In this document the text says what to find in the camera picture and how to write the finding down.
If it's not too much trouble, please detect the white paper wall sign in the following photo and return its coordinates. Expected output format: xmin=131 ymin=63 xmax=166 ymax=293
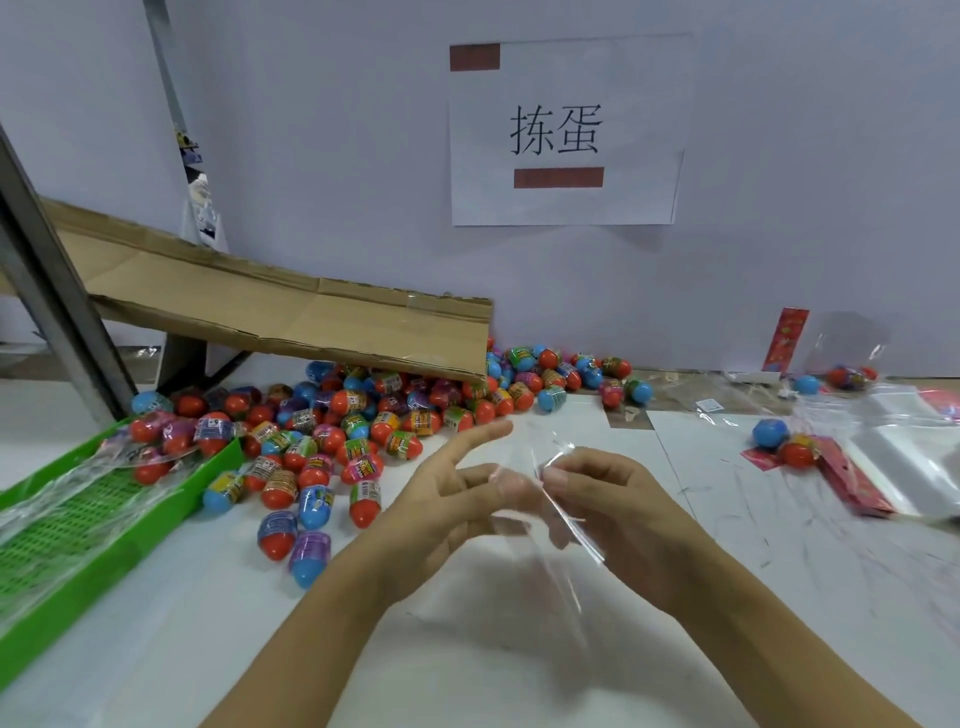
xmin=448 ymin=33 xmax=694 ymax=228

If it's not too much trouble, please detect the crumpled clear plastic bag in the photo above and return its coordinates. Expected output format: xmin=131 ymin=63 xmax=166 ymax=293
xmin=0 ymin=420 xmax=243 ymax=627

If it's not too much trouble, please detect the pile of colourful toy eggs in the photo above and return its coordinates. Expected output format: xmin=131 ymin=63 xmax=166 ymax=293
xmin=129 ymin=339 xmax=655 ymax=591

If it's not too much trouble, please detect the stack of red printed packets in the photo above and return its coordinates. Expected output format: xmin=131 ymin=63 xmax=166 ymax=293
xmin=741 ymin=433 xmax=897 ymax=520

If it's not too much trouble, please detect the stack of clear plastic bags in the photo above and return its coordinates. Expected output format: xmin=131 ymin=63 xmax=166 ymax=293
xmin=793 ymin=381 xmax=960 ymax=525

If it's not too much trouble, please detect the person's left hand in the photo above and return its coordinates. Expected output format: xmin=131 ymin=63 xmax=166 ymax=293
xmin=358 ymin=418 xmax=544 ymax=603

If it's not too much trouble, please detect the person's right hand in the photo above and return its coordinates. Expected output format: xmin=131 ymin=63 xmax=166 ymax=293
xmin=540 ymin=446 xmax=723 ymax=616

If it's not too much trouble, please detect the green plastic crate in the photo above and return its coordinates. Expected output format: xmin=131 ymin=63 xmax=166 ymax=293
xmin=0 ymin=417 xmax=247 ymax=693

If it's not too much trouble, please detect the grey metal frame beam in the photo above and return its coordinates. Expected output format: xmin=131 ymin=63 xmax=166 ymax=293
xmin=0 ymin=123 xmax=141 ymax=430

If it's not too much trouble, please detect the black metal bracket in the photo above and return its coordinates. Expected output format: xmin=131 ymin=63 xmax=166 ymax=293
xmin=156 ymin=333 xmax=256 ymax=397

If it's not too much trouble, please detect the red printed card strip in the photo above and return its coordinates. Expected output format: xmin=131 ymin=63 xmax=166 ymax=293
xmin=762 ymin=306 xmax=811 ymax=375

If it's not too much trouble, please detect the brown cardboard chute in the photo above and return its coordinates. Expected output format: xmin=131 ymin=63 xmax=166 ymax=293
xmin=0 ymin=196 xmax=495 ymax=384

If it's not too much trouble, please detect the person's right forearm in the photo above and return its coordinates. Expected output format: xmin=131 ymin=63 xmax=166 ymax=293
xmin=637 ymin=547 xmax=925 ymax=728

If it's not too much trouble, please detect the small clear plastic bag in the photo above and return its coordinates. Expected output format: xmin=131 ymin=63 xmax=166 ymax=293
xmin=491 ymin=429 xmax=610 ymax=661

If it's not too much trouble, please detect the clear bag with toy eggs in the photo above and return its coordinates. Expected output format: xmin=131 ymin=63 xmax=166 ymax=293
xmin=801 ymin=311 xmax=894 ymax=395

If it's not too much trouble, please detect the red toy egg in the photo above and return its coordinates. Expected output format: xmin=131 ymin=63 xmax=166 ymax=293
xmin=778 ymin=436 xmax=820 ymax=471

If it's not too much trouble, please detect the person's left forearm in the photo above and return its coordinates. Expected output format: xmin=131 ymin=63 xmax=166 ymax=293
xmin=201 ymin=534 xmax=421 ymax=728

